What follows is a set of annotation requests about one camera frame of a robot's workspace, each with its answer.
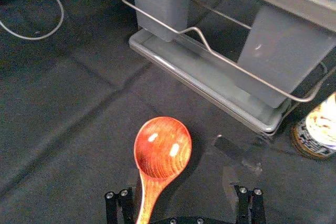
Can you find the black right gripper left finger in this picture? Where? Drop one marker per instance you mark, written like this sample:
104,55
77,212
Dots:
115,208

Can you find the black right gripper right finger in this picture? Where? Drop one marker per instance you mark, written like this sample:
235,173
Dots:
249,205

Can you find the red-brown wooden spoon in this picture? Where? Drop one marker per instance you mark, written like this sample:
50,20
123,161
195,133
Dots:
162,145

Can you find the black table cloth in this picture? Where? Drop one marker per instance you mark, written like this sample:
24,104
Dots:
78,119

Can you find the grey plastic drip tray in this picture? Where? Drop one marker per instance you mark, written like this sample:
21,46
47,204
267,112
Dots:
199,69

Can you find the wide grey plastic holder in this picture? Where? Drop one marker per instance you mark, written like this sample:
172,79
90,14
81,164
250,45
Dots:
283,53

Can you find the black rack with steel bars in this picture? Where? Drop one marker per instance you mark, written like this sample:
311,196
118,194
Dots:
202,37

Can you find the tall grey plastic utensil holder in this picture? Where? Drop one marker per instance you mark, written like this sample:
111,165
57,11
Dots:
162,1

